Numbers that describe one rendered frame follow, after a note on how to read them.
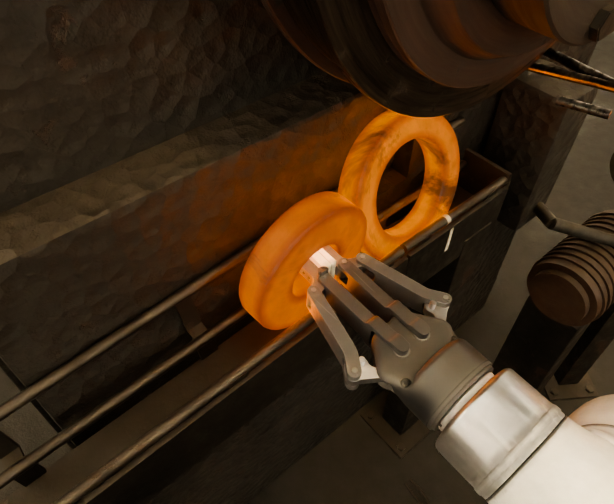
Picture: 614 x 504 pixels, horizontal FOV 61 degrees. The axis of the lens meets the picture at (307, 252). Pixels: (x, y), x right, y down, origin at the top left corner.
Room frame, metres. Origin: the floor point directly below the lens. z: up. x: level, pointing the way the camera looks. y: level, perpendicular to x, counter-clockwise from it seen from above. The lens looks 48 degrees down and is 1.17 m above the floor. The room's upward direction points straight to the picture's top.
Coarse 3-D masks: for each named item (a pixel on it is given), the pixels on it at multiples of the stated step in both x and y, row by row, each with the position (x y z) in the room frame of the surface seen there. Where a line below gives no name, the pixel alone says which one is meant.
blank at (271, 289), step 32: (320, 192) 0.38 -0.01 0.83; (288, 224) 0.33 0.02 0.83; (320, 224) 0.33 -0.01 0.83; (352, 224) 0.37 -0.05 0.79; (256, 256) 0.31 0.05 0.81; (288, 256) 0.31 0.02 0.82; (352, 256) 0.38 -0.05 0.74; (256, 288) 0.29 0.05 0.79; (288, 288) 0.31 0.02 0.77; (288, 320) 0.31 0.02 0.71
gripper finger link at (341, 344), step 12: (312, 288) 0.29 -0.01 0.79; (312, 300) 0.28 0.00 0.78; (324, 300) 0.28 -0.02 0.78; (312, 312) 0.28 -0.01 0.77; (324, 312) 0.27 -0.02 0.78; (324, 324) 0.26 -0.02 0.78; (336, 324) 0.26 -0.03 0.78; (324, 336) 0.26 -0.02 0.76; (336, 336) 0.25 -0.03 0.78; (348, 336) 0.25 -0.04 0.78; (336, 348) 0.24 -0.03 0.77; (348, 348) 0.23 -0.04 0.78; (348, 360) 0.22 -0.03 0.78; (348, 372) 0.21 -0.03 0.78; (360, 372) 0.21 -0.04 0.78
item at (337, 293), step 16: (320, 272) 0.31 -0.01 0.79; (336, 288) 0.30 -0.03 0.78; (336, 304) 0.29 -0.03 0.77; (352, 304) 0.28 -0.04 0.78; (352, 320) 0.27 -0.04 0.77; (368, 320) 0.26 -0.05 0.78; (368, 336) 0.25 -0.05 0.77; (384, 336) 0.24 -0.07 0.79; (400, 336) 0.24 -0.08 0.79; (400, 352) 0.23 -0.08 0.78
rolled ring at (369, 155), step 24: (384, 120) 0.48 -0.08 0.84; (408, 120) 0.48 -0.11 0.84; (432, 120) 0.51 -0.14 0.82; (360, 144) 0.46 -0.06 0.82; (384, 144) 0.45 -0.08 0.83; (432, 144) 0.51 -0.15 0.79; (456, 144) 0.52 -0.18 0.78; (360, 168) 0.43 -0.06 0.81; (384, 168) 0.45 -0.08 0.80; (432, 168) 0.51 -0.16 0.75; (456, 168) 0.51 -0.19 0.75; (360, 192) 0.42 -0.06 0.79; (432, 192) 0.50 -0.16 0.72; (408, 216) 0.48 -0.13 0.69; (432, 216) 0.47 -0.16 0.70; (384, 240) 0.42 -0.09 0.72
